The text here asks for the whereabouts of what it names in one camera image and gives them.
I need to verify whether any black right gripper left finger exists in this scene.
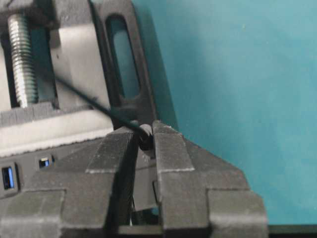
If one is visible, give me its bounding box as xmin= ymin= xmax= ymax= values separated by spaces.
xmin=0 ymin=128 xmax=138 ymax=238

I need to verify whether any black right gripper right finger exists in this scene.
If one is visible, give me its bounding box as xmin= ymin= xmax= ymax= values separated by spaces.
xmin=153 ymin=121 xmax=268 ymax=238

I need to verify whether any black USB cable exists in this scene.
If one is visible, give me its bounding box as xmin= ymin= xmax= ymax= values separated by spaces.
xmin=55 ymin=79 xmax=157 ymax=211

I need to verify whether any black USB hub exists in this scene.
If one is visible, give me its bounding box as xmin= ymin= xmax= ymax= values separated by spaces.
xmin=0 ymin=139 xmax=158 ymax=211

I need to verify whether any grey metal vise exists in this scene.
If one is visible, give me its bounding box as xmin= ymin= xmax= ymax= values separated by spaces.
xmin=0 ymin=0 xmax=158 ymax=157

